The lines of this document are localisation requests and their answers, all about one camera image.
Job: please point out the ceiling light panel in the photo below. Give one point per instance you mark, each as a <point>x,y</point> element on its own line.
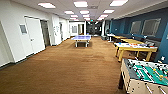
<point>73,16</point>
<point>119,2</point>
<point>84,12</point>
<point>108,11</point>
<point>46,5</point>
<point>86,15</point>
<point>102,16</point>
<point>80,4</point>
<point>69,12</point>

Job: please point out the blue ping pong table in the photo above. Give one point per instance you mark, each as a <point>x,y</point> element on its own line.
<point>81,37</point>

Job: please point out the green exit sign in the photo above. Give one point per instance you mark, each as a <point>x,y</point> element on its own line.
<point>91,20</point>

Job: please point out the small white table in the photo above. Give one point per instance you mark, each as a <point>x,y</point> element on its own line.
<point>110,35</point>

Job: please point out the interior glass window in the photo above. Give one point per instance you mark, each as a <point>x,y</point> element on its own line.
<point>135,27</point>
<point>151,26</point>

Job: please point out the yellow air hockey table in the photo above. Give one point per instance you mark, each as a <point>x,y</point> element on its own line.
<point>133,47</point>

